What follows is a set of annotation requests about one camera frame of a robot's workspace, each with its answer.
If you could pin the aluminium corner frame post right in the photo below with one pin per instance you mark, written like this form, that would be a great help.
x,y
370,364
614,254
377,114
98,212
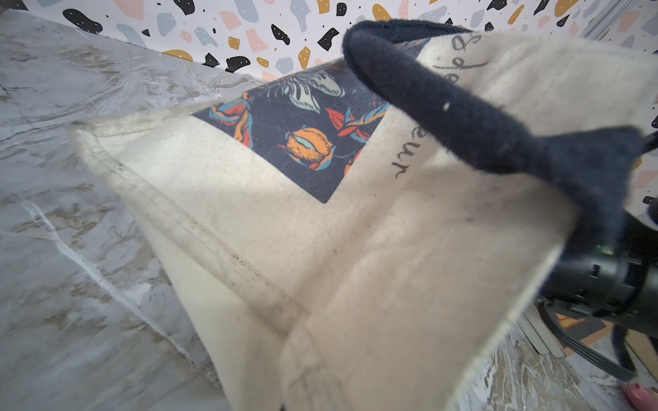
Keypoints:
x,y
603,18

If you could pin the wooden chessboard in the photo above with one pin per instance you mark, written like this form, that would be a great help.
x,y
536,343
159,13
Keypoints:
x,y
643,348

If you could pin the orange and black book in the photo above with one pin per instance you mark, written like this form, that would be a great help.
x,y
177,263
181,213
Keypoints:
x,y
587,330

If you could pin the beige canvas floral tote bag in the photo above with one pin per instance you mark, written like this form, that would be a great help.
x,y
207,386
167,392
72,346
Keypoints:
x,y
360,235

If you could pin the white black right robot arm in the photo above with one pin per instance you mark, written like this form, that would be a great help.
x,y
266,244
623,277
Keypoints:
x,y
619,287

